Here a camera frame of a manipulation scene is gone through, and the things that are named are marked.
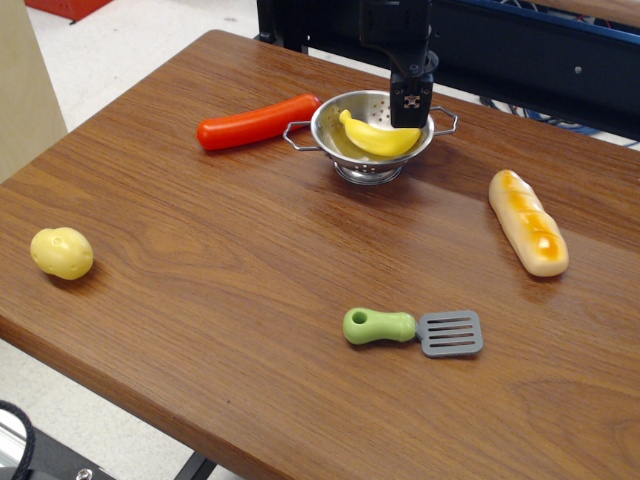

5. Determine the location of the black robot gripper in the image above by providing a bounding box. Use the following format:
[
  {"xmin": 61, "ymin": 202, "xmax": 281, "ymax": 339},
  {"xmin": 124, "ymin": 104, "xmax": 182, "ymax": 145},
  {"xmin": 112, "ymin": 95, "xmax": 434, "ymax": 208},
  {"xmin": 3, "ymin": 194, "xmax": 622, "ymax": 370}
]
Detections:
[{"xmin": 359, "ymin": 0, "xmax": 439, "ymax": 129}]

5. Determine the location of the yellow toy banana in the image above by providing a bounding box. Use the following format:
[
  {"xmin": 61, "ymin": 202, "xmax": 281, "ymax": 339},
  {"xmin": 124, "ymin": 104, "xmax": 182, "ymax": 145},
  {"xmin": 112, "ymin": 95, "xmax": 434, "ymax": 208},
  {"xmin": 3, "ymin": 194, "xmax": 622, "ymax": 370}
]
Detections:
[{"xmin": 339, "ymin": 110, "xmax": 421, "ymax": 157}]

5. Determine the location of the steel colander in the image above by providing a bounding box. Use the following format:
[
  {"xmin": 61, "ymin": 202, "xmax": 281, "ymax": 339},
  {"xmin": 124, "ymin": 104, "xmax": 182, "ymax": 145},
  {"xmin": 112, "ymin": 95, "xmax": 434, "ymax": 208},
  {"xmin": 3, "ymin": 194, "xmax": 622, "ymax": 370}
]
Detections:
[{"xmin": 283, "ymin": 90, "xmax": 459, "ymax": 185}]

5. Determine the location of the toy bread loaf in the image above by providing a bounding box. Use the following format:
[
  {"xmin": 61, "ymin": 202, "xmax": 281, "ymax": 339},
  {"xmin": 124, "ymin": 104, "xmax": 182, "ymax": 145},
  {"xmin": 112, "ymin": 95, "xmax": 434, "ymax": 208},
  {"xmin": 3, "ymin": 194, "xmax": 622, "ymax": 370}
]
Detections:
[{"xmin": 489, "ymin": 170, "xmax": 569, "ymax": 277}]

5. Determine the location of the red toy hot dog sausage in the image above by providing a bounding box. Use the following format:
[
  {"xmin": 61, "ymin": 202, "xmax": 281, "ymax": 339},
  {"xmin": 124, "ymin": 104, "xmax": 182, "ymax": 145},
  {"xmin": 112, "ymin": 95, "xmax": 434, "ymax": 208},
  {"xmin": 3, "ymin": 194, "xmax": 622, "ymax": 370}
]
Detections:
[{"xmin": 196, "ymin": 94, "xmax": 322, "ymax": 151}]

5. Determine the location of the red box on floor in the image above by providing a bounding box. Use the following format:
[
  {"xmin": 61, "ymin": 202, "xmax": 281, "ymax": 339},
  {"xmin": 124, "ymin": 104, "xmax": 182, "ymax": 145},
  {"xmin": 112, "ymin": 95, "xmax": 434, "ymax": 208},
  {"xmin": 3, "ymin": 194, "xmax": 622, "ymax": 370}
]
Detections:
[{"xmin": 25, "ymin": 0, "xmax": 111, "ymax": 21}]

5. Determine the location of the light wooden panel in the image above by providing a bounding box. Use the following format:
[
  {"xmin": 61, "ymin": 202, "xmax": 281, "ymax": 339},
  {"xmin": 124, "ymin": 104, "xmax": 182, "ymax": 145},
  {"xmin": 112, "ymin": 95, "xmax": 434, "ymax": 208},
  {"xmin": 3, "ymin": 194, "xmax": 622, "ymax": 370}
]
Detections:
[{"xmin": 1, "ymin": 1, "xmax": 67, "ymax": 180}]

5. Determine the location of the yellow toy potato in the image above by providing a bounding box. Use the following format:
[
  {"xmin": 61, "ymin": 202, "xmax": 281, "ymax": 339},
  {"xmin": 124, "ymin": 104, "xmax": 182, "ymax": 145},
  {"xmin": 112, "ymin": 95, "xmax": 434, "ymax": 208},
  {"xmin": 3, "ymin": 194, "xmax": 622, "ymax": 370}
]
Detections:
[{"xmin": 30, "ymin": 227, "xmax": 94, "ymax": 280}]

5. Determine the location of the black metal table stand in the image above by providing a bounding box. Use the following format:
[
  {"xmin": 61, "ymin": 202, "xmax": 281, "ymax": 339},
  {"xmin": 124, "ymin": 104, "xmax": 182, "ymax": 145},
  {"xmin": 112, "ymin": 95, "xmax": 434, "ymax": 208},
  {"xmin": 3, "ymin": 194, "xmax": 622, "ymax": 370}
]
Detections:
[{"xmin": 1, "ymin": 411, "xmax": 216, "ymax": 480}]

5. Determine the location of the dark blue metal frame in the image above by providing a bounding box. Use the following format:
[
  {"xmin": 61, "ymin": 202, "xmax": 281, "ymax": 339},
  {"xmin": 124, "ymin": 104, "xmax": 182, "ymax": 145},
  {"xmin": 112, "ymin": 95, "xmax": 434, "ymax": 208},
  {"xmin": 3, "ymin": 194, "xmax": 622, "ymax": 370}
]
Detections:
[{"xmin": 257, "ymin": 1, "xmax": 639, "ymax": 141}]

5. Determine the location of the green handled grey toy spatula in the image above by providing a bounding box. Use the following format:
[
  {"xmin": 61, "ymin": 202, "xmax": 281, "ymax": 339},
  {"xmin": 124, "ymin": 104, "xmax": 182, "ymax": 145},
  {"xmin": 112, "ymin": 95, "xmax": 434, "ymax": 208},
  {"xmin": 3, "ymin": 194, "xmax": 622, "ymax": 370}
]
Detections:
[{"xmin": 342, "ymin": 308, "xmax": 484, "ymax": 358}]

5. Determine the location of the black braided cable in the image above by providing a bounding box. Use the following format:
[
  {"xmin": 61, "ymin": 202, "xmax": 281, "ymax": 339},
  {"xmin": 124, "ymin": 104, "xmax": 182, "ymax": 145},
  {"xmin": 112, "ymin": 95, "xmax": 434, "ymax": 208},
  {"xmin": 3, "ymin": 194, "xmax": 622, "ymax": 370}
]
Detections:
[{"xmin": 0, "ymin": 399, "xmax": 37, "ymax": 480}]

